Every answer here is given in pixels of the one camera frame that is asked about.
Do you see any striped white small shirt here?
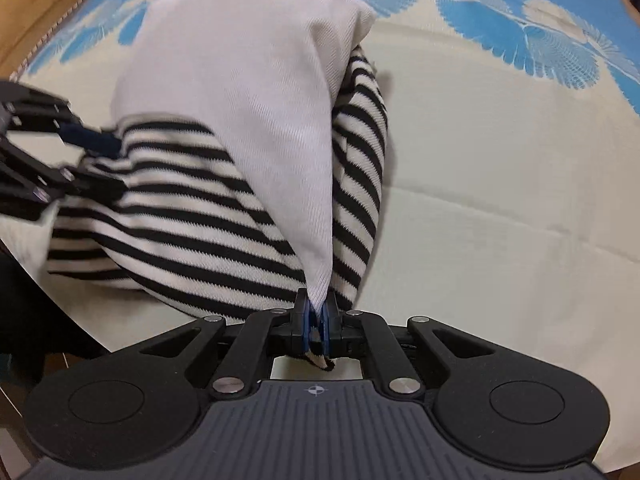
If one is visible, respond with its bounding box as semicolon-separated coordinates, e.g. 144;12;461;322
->
47;0;388;324

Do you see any blue patterned bed mat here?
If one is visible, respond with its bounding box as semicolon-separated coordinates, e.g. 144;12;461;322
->
1;0;639;471

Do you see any wooden headboard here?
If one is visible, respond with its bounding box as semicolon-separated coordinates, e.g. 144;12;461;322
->
1;0;79;78

